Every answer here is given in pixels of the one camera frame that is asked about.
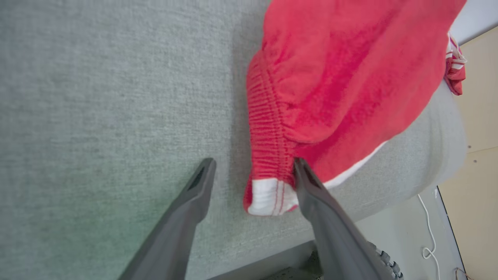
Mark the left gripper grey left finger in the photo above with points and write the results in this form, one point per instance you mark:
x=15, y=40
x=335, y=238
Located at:
x=175, y=233

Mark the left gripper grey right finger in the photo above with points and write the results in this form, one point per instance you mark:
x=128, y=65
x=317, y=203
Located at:
x=338, y=241

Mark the red shorts white trim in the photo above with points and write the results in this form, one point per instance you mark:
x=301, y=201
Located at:
x=342, y=77

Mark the red basketball jersey white collar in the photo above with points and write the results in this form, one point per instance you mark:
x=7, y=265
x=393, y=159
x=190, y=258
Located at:
x=455, y=77

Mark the black treaded robot wheel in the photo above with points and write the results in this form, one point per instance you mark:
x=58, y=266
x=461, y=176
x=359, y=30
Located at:
x=389, y=260

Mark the grey fabric sofa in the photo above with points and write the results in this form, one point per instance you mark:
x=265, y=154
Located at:
x=97, y=116

